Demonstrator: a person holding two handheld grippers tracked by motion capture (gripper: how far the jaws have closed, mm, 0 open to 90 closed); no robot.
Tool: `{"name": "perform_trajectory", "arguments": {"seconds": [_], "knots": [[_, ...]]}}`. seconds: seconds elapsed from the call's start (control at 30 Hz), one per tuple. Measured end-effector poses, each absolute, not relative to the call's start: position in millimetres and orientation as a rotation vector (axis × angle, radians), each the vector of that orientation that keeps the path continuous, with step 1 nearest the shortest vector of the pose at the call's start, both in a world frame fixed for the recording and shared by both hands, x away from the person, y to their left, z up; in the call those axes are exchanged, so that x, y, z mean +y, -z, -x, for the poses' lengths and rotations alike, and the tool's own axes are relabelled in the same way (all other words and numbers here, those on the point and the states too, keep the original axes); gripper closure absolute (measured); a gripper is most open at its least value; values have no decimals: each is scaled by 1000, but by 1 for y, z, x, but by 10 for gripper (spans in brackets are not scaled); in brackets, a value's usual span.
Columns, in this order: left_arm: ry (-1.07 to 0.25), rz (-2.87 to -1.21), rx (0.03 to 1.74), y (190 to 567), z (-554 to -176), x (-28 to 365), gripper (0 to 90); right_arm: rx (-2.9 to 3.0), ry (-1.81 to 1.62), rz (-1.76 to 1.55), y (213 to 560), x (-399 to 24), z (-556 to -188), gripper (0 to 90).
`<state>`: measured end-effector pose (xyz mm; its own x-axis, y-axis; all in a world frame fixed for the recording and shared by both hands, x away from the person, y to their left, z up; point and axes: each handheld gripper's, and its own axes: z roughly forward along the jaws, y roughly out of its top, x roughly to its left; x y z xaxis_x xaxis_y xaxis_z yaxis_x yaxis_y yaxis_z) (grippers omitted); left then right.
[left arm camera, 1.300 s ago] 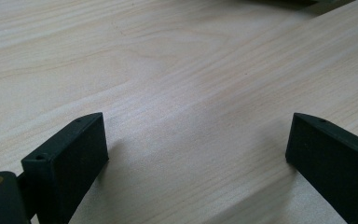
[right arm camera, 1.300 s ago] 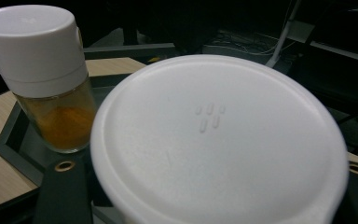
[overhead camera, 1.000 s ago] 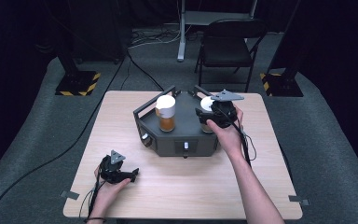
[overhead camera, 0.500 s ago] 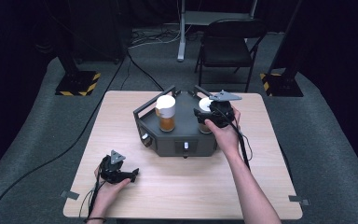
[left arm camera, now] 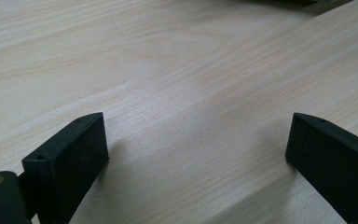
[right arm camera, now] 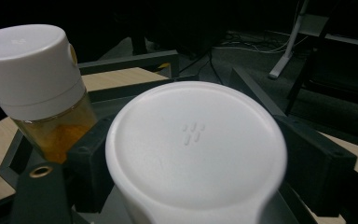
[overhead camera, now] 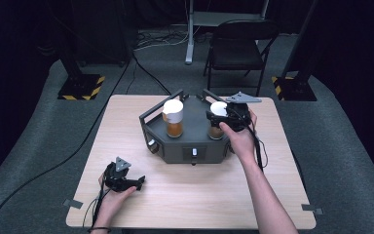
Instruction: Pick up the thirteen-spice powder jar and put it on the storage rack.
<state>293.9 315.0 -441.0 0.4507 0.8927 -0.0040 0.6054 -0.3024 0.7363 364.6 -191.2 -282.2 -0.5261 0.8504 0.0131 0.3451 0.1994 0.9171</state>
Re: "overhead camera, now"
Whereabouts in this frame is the long black floor cable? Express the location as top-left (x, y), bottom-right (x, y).
top-left (0, 53), bottom-right (137, 234)

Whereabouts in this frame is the grey metal desk frame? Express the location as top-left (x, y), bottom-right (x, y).
top-left (171, 0), bottom-right (271, 65)

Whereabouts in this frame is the short black floor cable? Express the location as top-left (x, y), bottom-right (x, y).
top-left (126, 53), bottom-right (173, 96)

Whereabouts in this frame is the black folding chair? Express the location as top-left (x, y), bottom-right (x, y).
top-left (203, 19), bottom-right (281, 98)

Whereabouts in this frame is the black angular tray rack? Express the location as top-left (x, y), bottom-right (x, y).
top-left (138, 89), bottom-right (249, 166)

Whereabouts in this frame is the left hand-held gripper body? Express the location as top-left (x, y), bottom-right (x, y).
top-left (103, 156), bottom-right (134, 193)

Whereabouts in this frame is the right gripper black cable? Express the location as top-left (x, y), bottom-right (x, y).
top-left (237, 108), bottom-right (269, 173)

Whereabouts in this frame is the person's right hand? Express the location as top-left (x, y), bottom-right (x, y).
top-left (219, 110), bottom-right (258, 165)

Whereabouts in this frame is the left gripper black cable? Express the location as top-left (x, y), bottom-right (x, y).
top-left (82, 176), bottom-right (109, 229)

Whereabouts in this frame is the white-lidded jar of tan spice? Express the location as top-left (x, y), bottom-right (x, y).
top-left (207, 101), bottom-right (230, 141)

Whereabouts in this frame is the bundle of floor cables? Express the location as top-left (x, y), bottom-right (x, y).
top-left (135, 28), bottom-right (190, 52)

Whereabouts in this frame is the grey tape marker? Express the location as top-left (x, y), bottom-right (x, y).
top-left (301, 203), bottom-right (324, 215)
top-left (62, 198), bottom-right (84, 210)

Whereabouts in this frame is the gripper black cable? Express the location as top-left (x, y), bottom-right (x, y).
top-left (237, 108), bottom-right (269, 173)
top-left (82, 176), bottom-right (109, 229)

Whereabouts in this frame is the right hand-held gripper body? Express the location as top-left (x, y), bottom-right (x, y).
top-left (225, 92), bottom-right (262, 133)

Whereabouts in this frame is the person's left hand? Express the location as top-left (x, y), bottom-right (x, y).
top-left (94, 174), bottom-right (138, 223)

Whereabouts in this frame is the white-lidded jar of orange spice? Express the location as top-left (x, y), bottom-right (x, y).
top-left (162, 98), bottom-right (185, 138)

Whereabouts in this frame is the black stand with striped base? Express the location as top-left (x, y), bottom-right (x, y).
top-left (57, 48), bottom-right (106, 101)
top-left (271, 0), bottom-right (318, 101)

